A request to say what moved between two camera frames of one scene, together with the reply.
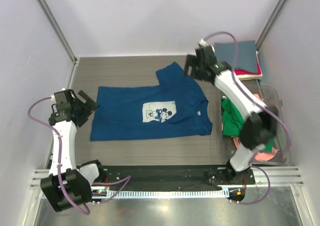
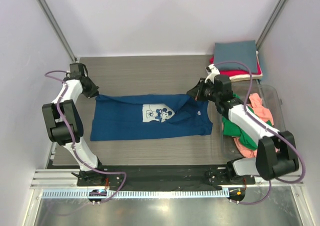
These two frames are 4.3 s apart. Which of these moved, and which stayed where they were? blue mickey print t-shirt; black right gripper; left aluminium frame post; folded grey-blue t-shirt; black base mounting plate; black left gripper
Moved: black left gripper; black right gripper; blue mickey print t-shirt
Stayed: black base mounting plate; left aluminium frame post; folded grey-blue t-shirt
